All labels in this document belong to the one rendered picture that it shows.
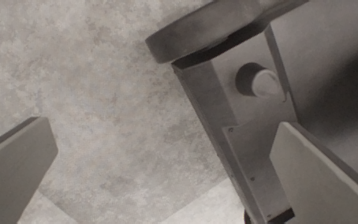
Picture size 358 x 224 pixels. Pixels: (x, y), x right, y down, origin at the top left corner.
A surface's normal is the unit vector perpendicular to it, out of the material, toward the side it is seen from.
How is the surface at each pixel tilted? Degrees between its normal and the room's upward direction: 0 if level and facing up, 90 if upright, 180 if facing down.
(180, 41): 37
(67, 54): 0
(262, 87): 0
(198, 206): 0
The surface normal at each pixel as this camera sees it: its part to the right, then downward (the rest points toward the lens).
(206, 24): -0.03, 0.37
